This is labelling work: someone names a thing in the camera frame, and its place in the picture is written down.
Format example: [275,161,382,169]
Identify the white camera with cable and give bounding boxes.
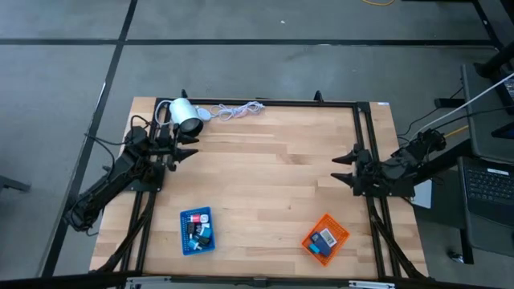
[168,97,205,137]

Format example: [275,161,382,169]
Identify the white coiled cable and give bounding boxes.
[208,100,267,123]

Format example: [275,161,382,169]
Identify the orange plastic basket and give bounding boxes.
[300,213,351,267]

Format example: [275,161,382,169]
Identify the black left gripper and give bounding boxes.
[157,127,201,173]

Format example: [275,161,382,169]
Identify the blue digital clock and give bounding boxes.
[310,231,333,258]

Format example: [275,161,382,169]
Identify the dark laptop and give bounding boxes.
[457,155,514,228]

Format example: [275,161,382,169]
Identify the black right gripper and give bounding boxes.
[330,143,377,197]

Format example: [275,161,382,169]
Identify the white lamp cord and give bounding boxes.
[153,99,174,128]

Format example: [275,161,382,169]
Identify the black table frame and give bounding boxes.
[95,88,430,282]

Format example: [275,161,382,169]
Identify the blue plastic basket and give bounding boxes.
[179,206,217,257]

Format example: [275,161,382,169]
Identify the grey side desk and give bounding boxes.
[459,63,514,258]

